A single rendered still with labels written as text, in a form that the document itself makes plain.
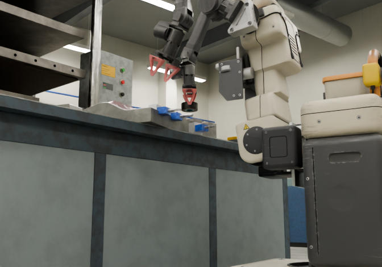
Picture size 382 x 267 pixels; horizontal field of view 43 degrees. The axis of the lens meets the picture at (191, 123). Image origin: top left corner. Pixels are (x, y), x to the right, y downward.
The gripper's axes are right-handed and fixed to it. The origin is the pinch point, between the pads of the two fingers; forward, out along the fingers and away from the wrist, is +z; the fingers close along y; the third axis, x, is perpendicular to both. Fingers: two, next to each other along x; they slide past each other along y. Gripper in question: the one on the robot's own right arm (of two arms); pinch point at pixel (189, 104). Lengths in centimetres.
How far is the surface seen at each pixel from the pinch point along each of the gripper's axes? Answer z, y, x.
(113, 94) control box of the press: -23, -61, -48
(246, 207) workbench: 49, -13, 27
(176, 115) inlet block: 13.2, 35.2, -5.1
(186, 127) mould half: 14.7, 18.0, -1.5
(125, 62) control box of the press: -46, -68, -41
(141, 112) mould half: 15, 48, -18
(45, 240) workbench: 61, 71, -45
